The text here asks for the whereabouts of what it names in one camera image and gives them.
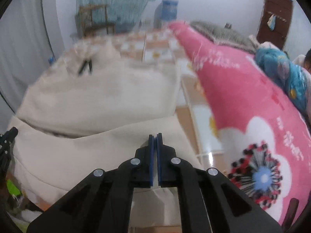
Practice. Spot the beige zip hoodie black stripes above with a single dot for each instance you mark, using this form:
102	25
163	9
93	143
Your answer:
31	166

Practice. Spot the brown wooden door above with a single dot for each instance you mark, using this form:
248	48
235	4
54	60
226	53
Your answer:
283	10

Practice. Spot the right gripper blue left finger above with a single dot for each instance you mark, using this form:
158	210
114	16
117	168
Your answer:
150	159

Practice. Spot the blue patterned quilt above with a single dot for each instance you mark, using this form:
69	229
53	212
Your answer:
293	79

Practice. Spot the blue water dispenser bottle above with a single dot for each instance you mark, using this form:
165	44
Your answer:
165	12

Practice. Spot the small red object on bed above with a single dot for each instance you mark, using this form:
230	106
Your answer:
227	25

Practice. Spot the person in white clothes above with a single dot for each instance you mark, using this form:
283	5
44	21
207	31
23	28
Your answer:
302	65

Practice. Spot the pink floral blanket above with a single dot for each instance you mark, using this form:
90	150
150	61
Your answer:
265	138

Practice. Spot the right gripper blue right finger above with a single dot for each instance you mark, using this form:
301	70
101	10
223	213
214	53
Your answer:
158	156

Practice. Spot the blue cloth hanging on door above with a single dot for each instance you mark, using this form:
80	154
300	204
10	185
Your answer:
271	22

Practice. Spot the checkered ginkgo pattern bed sheet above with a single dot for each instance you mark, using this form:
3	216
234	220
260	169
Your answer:
101	107

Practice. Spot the white curtain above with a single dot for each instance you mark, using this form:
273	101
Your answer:
25	51

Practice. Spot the wooden chair black seat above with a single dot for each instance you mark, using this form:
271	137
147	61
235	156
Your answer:
93	18

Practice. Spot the grey knitted blanket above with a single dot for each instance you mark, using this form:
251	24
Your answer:
226	36

